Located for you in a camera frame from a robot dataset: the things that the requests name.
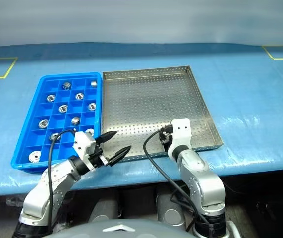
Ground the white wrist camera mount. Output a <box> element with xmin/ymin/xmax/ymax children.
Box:
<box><xmin>72</xmin><ymin>131</ymin><xmax>107</xmax><ymax>172</ymax></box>
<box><xmin>168</xmin><ymin>118</ymin><xmax>192</xmax><ymax>162</ymax></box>

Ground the blue compartment tray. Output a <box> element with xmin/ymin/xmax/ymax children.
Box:
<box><xmin>10</xmin><ymin>72</ymin><xmax>104</xmax><ymax>173</ymax></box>

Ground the perforated steel tray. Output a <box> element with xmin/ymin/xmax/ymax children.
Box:
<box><xmin>100</xmin><ymin>65</ymin><xmax>225</xmax><ymax>163</ymax></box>

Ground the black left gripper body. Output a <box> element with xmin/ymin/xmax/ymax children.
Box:
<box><xmin>89</xmin><ymin>138</ymin><xmax>112</xmax><ymax>169</ymax></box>

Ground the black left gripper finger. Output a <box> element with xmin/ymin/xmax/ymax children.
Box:
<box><xmin>108</xmin><ymin>145</ymin><xmax>132</xmax><ymax>167</ymax></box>
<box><xmin>96</xmin><ymin>130</ymin><xmax>118</xmax><ymax>144</ymax></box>

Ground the grey cylindrical robot housing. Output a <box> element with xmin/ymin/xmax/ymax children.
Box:
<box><xmin>156</xmin><ymin>192</ymin><xmax>189</xmax><ymax>226</ymax></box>
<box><xmin>91</xmin><ymin>190</ymin><xmax>119</xmax><ymax>223</ymax></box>

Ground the blue plastic table cover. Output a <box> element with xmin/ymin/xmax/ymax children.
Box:
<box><xmin>0</xmin><ymin>42</ymin><xmax>283</xmax><ymax>198</ymax></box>

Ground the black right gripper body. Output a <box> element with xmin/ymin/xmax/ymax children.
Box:
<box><xmin>158</xmin><ymin>124</ymin><xmax>174</xmax><ymax>152</ymax></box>

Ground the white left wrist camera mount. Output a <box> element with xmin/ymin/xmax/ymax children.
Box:
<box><xmin>72</xmin><ymin>131</ymin><xmax>107</xmax><ymax>172</ymax></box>

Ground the grey rounded robot torso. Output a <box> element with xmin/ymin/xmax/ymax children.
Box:
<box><xmin>65</xmin><ymin>217</ymin><xmax>196</xmax><ymax>238</ymax></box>

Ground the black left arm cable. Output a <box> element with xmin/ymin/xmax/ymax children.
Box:
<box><xmin>47</xmin><ymin>129</ymin><xmax>76</xmax><ymax>233</ymax></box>

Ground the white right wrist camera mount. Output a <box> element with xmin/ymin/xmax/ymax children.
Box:
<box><xmin>168</xmin><ymin>118</ymin><xmax>192</xmax><ymax>162</ymax></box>

